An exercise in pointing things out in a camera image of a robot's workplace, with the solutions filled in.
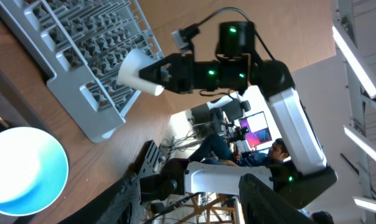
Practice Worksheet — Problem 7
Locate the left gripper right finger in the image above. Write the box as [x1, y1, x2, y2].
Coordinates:
[238, 174, 314, 224]

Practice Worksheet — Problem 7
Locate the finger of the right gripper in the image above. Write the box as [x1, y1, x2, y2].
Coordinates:
[139, 57, 171, 78]
[138, 77, 170, 93]

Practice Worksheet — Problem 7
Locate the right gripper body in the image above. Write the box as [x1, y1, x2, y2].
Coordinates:
[161, 54, 250, 94]

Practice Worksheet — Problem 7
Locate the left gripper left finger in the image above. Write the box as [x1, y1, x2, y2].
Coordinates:
[60, 173, 141, 224]

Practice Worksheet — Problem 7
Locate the white cup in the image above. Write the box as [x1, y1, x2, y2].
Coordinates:
[118, 49, 164, 96]

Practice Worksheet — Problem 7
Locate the blue bowl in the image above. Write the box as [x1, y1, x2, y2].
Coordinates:
[0, 127, 69, 217]

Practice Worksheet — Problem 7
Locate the computer monitor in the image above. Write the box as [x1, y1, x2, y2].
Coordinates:
[238, 111, 273, 151]

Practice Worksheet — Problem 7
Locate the seated person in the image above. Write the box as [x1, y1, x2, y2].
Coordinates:
[188, 134, 289, 167]

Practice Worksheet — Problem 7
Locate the ceiling light strip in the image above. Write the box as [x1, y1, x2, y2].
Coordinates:
[332, 24, 376, 98]

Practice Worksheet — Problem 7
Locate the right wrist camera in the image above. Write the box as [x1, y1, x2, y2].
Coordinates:
[172, 24, 200, 54]

